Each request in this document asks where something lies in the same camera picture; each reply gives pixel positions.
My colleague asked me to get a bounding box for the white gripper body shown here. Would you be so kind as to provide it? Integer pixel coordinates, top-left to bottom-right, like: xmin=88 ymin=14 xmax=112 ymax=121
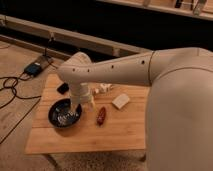
xmin=69 ymin=83 xmax=93 ymax=112

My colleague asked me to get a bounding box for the red pepper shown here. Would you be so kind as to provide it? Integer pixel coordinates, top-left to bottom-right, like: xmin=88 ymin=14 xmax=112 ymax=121
xmin=97 ymin=107 xmax=106 ymax=125

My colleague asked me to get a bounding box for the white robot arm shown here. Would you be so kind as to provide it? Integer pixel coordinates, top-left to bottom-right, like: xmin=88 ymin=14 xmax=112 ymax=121
xmin=58 ymin=47 xmax=213 ymax=171

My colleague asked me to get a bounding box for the black phone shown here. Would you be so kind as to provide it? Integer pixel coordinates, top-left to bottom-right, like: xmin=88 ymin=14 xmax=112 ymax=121
xmin=57 ymin=83 xmax=69 ymax=94

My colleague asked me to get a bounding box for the small white toy object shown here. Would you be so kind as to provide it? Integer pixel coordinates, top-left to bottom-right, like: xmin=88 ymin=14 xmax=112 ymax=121
xmin=93 ymin=83 xmax=113 ymax=95

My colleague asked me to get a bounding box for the black bowl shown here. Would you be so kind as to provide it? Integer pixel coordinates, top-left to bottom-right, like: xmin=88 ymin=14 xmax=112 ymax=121
xmin=48 ymin=98 xmax=82 ymax=128

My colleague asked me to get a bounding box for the white rectangular block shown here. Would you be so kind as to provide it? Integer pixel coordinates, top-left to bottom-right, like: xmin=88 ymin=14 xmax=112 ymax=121
xmin=112 ymin=93 xmax=130 ymax=109

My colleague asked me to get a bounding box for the wooden table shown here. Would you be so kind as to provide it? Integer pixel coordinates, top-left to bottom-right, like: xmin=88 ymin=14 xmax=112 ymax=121
xmin=25 ymin=74 xmax=149 ymax=154

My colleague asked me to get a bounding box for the black power adapter box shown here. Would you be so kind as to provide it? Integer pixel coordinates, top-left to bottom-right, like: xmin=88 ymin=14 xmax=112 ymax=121
xmin=24 ymin=63 xmax=42 ymax=77

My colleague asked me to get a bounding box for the black cable on floor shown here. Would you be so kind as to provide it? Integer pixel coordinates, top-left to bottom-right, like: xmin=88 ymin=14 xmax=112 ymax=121
xmin=0 ymin=73 xmax=42 ymax=145

